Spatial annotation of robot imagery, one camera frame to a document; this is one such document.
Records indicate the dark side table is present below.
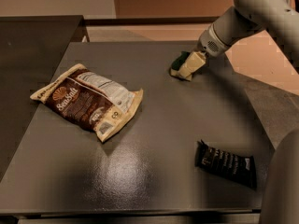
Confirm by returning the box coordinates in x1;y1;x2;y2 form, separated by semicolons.
0;15;88;179

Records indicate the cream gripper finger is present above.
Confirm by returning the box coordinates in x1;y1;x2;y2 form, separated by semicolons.
178;51;206;80

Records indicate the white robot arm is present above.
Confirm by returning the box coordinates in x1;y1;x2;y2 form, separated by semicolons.
171;0;299;224

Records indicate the green and yellow sponge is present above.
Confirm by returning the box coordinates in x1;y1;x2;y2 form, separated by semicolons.
170;51;192;81

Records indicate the brown sea salt snack bag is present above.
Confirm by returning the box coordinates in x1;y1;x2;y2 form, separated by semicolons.
30;63;143;142

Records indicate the black rxbar chocolate wrapper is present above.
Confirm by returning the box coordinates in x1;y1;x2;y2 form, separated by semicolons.
195;140;257;189

